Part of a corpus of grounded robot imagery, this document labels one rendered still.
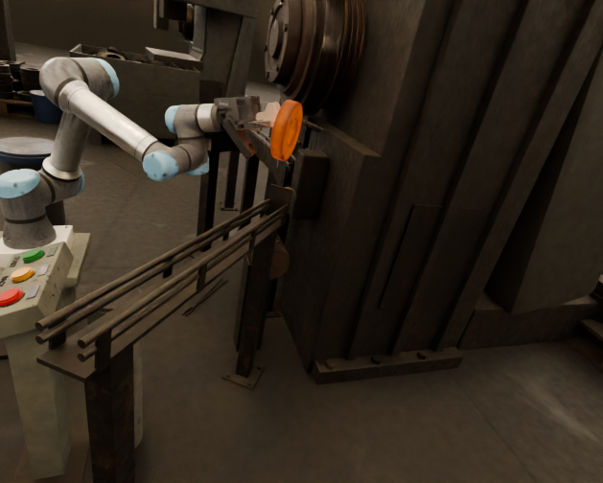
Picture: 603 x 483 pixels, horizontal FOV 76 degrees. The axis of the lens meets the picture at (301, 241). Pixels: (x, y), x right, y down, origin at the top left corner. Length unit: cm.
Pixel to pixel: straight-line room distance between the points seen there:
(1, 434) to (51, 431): 30
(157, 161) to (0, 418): 89
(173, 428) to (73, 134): 97
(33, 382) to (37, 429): 16
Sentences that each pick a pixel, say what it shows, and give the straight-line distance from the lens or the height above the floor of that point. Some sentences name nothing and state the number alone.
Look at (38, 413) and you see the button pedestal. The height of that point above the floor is 25.
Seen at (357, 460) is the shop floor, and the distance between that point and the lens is 140.
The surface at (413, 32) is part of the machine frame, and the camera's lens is 116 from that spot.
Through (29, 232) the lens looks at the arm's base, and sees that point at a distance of 153.
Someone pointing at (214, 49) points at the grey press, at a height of 93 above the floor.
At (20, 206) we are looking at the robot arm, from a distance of 150.
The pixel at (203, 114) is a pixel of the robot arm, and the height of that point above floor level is 90.
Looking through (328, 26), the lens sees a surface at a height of 118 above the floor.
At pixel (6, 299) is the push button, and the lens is 88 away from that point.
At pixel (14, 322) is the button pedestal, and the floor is 58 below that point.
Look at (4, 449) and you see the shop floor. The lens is 143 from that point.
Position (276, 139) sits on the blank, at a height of 89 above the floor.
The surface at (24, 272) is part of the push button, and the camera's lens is 94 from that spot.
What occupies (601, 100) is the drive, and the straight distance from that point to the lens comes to 164.
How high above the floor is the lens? 111
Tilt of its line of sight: 26 degrees down
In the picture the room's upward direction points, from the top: 12 degrees clockwise
